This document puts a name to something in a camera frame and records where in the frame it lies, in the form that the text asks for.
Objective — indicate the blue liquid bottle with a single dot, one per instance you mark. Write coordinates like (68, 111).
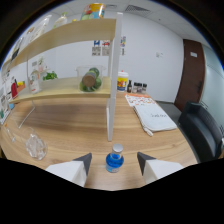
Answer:
(114, 161)

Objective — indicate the brown door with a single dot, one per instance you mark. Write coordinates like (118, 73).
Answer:
(190, 73)

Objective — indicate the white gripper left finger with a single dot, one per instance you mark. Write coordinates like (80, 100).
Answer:
(71, 170)

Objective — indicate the clear bottle with green cap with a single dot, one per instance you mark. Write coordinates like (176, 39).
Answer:
(60, 20)

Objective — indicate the large yellow printed can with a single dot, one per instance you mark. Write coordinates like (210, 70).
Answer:
(93, 11)

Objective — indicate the wall posters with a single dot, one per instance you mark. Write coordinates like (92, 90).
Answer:
(106, 46)

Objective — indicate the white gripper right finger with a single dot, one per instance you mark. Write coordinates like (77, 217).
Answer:
(156, 169)

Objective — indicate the small dark bottle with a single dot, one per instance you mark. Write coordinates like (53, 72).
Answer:
(129, 87)

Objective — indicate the white frame wooden shelf rack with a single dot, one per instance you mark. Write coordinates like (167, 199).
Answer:
(66, 87)

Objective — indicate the clear glass cup with ice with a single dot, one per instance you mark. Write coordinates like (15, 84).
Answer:
(36, 147)

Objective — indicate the green potted plant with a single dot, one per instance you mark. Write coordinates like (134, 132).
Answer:
(50, 75)

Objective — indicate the black chair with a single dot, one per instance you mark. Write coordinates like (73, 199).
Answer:
(201, 130)

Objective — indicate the orange printed sheet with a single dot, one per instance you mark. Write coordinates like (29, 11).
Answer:
(140, 98)

